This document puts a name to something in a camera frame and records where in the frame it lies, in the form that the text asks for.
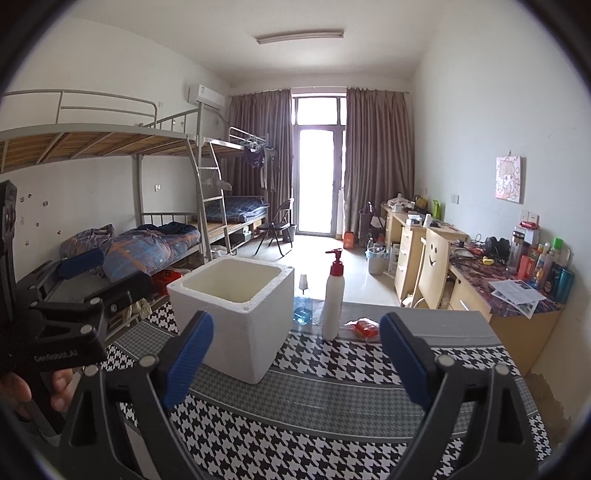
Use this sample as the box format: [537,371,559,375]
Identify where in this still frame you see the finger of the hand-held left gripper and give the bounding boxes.
[57,249,106,281]
[94,272,154,315]

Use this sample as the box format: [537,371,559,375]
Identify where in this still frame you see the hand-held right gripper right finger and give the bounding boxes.
[379,311,539,480]

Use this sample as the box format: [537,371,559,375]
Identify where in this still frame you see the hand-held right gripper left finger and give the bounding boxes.
[58,310,215,480]

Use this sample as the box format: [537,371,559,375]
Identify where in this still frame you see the white foam box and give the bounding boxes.
[166,257,295,385]

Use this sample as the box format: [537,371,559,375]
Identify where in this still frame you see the person's left hand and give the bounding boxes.
[0,367,75,418]

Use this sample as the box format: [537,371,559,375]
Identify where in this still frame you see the blue patterned quilt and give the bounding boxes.
[60,222,201,283]

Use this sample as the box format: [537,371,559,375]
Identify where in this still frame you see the red snack packet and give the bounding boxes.
[346,318,382,341]

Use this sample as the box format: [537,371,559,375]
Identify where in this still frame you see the white pump bottle red cap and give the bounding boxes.
[322,248,346,341]

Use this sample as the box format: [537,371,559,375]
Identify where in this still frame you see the wooden chair with smiley face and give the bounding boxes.
[409,227,451,309]

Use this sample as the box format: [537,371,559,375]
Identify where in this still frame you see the grey bucket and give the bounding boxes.
[366,247,387,276]

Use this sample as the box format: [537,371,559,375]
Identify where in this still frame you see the wooden desk with patterned cover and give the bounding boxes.
[448,251,564,374]

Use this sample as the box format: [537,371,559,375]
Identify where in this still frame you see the wooden desk with drawers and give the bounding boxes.
[381,203,469,305]

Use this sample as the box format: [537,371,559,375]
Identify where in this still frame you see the blue spray bottle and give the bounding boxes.
[293,274,314,325]

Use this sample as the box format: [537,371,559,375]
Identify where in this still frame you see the houndstooth tablecloth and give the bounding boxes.
[99,300,552,480]

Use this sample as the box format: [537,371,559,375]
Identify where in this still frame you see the grey metal bunk bed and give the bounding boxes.
[0,90,232,324]
[196,124,278,257]

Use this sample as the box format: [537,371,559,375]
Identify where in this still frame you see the printed papers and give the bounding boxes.
[489,278,548,317]

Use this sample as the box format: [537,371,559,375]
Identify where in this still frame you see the blue checked bed blanket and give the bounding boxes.
[205,196,270,222]

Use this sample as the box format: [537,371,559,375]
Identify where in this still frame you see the black bag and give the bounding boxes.
[359,202,386,232]

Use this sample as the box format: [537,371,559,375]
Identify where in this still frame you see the black folding chair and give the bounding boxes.
[255,198,295,257]

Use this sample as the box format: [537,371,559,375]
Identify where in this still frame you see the row of toiletry bottles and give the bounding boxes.
[508,222,575,304]

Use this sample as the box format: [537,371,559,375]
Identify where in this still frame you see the hanging dark clothes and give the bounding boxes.
[245,145,278,190]

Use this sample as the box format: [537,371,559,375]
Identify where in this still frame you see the brown curtain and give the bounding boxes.
[228,89,294,232]
[345,87,414,236]

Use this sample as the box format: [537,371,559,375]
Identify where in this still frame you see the glass balcony door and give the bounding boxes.
[292,95,348,236]

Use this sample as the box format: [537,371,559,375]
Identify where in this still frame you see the white air conditioner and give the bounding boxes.
[187,83,226,110]

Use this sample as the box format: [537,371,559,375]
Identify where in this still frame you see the ceiling light tube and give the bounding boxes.
[256,30,345,45]

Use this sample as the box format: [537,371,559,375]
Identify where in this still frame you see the pink wall poster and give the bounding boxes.
[495,156,523,203]

